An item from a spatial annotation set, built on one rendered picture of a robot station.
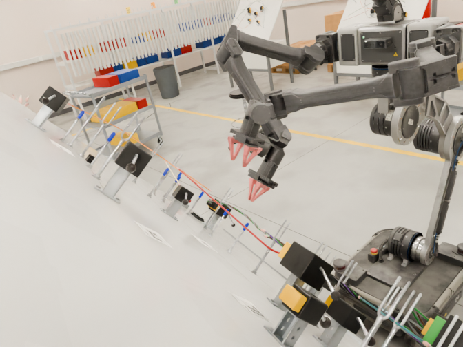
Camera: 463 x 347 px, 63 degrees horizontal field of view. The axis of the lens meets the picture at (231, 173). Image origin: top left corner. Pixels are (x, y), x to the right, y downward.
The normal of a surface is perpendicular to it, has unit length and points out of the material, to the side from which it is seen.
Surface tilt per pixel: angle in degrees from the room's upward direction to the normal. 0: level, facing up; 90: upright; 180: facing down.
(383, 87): 88
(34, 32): 90
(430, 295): 0
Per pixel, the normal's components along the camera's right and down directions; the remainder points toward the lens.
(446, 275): -0.18, -0.89
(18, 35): 0.64, 0.22
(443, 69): 0.06, 0.31
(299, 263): -0.74, -0.55
